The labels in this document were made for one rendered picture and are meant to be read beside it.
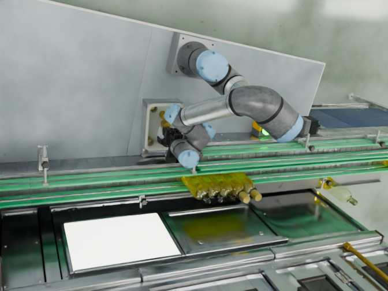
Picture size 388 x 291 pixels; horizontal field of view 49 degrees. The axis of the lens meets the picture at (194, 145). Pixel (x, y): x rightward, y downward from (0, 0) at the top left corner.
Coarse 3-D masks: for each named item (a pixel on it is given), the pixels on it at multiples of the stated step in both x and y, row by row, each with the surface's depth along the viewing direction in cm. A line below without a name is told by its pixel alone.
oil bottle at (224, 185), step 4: (212, 176) 196; (216, 176) 196; (220, 176) 197; (216, 180) 193; (220, 180) 193; (224, 180) 193; (220, 184) 189; (224, 184) 189; (228, 184) 190; (224, 188) 187; (228, 188) 187; (220, 192) 189; (224, 192) 187; (224, 196) 188
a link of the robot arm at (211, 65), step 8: (200, 48) 173; (192, 56) 172; (200, 56) 166; (208, 56) 164; (216, 56) 164; (224, 56) 166; (192, 64) 171; (200, 64) 165; (208, 64) 164; (216, 64) 165; (224, 64) 166; (200, 72) 166; (208, 72) 165; (216, 72) 166; (224, 72) 167; (208, 80) 168; (216, 80) 168; (224, 80) 170
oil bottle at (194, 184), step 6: (186, 180) 194; (192, 180) 190; (198, 180) 190; (186, 186) 194; (192, 186) 188; (198, 186) 184; (204, 186) 185; (192, 192) 188; (198, 192) 183; (204, 192) 183; (198, 198) 184
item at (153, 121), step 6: (150, 108) 186; (162, 108) 196; (150, 114) 195; (156, 114) 196; (150, 120) 196; (156, 120) 197; (150, 126) 197; (156, 126) 199; (162, 126) 200; (150, 132) 198; (156, 132) 200; (156, 138) 201; (156, 144) 198; (150, 150) 194; (156, 150) 195
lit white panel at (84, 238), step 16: (64, 224) 174; (80, 224) 175; (96, 224) 176; (112, 224) 177; (128, 224) 179; (144, 224) 180; (160, 224) 181; (80, 240) 165; (96, 240) 166; (112, 240) 167; (128, 240) 168; (144, 240) 169; (160, 240) 170; (80, 256) 155; (96, 256) 156; (112, 256) 157; (128, 256) 158; (144, 256) 159; (160, 256) 160
